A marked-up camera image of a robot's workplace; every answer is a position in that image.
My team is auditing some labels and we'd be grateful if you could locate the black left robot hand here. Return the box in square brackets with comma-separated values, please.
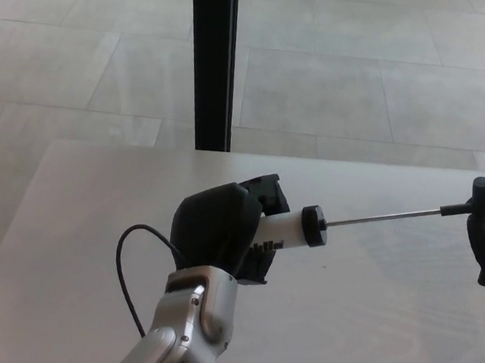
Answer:
[166, 165, 297, 289]

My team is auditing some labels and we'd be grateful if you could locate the white Franklin air pump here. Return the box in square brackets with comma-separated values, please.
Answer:
[249, 157, 485, 276]

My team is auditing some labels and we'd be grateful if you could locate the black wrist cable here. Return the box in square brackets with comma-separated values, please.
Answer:
[108, 222, 186, 343]

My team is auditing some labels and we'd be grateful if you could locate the black window frame post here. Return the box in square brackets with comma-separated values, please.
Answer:
[178, 0, 245, 154]

